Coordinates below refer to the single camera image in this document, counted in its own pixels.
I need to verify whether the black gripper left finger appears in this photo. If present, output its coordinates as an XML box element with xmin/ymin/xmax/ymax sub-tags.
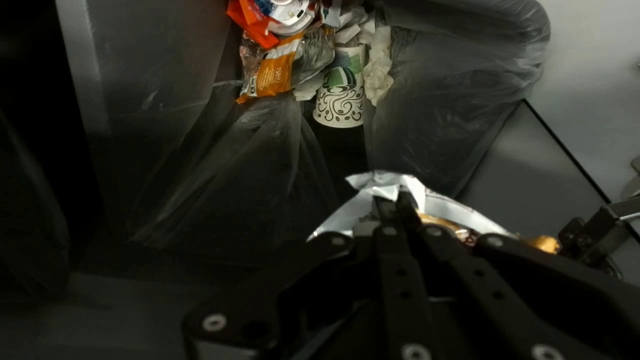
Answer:
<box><xmin>183</xmin><ymin>197</ymin><xmax>434</xmax><ymax>360</ymax></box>

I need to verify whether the patterned cup in trash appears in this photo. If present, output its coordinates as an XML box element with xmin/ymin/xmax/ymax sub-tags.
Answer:
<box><xmin>313</xmin><ymin>46</ymin><xmax>364</xmax><ymax>130</ymax></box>

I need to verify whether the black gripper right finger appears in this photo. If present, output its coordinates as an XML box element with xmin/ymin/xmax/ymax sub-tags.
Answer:
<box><xmin>398</xmin><ymin>191</ymin><xmax>640</xmax><ymax>360</ymax></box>

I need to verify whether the grey trash can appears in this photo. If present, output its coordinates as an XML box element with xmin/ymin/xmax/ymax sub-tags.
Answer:
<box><xmin>57</xmin><ymin>0</ymin><xmax>551</xmax><ymax>265</ymax></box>

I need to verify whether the orange snack wrapper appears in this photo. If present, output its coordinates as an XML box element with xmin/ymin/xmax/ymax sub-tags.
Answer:
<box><xmin>226</xmin><ymin>0</ymin><xmax>302</xmax><ymax>103</ymax></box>

